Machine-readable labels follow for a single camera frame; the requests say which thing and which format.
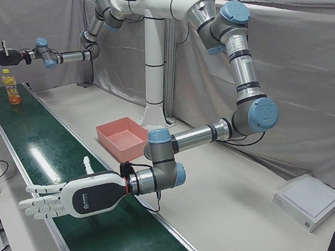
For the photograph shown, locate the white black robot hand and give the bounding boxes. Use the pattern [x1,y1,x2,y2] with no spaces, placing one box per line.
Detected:
[14,152,131,224]

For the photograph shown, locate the orange tea bottle yellow cap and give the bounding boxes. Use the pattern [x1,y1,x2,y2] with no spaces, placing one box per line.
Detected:
[1,67,23,107]

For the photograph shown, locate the pink plastic basket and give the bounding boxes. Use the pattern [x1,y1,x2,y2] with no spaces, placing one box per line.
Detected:
[94,114,153,166]

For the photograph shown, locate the white robot torso column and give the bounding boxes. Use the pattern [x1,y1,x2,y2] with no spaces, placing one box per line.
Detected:
[109,0,228,134]

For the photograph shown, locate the flat white box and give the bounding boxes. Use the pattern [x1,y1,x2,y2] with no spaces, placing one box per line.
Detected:
[270,173,335,236]

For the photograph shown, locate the grey cloth curtain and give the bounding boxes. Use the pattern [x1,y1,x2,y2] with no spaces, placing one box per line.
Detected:
[0,0,335,251]

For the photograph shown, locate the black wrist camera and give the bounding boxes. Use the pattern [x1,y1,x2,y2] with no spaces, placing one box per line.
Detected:
[21,49,33,66]
[119,161,134,178]

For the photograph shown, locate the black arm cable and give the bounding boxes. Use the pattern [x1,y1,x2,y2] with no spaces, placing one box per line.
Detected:
[129,160,165,215]

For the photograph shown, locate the green conveyor belt aluminium frame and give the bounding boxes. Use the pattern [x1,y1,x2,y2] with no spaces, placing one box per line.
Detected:
[0,65,211,251]

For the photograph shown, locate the aluminium post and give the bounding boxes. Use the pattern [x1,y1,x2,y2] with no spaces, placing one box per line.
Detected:
[156,18,186,125]

